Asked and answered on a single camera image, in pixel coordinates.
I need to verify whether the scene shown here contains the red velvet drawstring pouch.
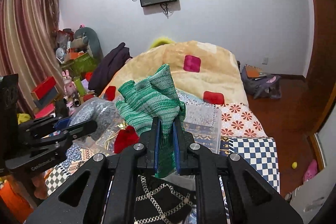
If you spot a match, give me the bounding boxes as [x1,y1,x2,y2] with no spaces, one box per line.
[114,126,139,154]

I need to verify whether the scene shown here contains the grey green plush dinosaur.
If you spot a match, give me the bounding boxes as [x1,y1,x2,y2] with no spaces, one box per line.
[73,27,103,61]

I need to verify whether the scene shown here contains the colourful patterned tablecloth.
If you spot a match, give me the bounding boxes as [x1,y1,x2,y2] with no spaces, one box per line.
[46,90,280,194]

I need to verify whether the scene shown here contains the grey knitted item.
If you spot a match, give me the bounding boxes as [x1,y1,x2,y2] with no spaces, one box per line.
[70,97,124,141]

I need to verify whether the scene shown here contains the pink slipper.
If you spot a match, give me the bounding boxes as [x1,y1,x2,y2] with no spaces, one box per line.
[302,159,318,183]

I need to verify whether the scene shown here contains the green knitted glove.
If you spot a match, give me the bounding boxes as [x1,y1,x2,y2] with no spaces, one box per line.
[116,64,186,178]

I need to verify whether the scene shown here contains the brown wooden door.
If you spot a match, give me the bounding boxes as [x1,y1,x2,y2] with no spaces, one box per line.
[306,0,335,135]

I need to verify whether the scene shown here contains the grey purple backpack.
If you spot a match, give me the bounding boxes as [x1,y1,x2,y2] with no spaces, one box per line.
[241,65,281,100]

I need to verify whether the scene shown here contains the green box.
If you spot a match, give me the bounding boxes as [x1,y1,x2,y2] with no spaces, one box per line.
[60,53,98,80]

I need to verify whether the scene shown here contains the black pouch with silver chains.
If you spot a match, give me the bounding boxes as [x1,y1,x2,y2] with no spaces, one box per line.
[134,176,197,223]

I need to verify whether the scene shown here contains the clear plastic storage bin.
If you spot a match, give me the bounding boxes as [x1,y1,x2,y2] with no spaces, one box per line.
[85,102,221,155]

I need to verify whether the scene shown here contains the striped red beige curtain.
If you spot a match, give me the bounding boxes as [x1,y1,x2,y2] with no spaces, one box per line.
[1,0,63,115]

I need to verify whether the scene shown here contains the beige plush blanket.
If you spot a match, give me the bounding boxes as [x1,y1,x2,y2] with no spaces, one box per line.
[107,40,248,105]

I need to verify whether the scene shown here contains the dark purple garment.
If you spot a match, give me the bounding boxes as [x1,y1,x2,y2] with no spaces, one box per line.
[88,42,131,94]

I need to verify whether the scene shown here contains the pink bunny plush toy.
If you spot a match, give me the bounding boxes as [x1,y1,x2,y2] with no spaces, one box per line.
[62,69,77,97]

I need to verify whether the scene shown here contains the red flat box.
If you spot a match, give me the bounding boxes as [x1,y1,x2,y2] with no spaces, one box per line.
[31,76,56,100]

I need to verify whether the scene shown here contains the yellow ball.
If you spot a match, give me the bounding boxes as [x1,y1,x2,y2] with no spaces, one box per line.
[291,162,297,169]

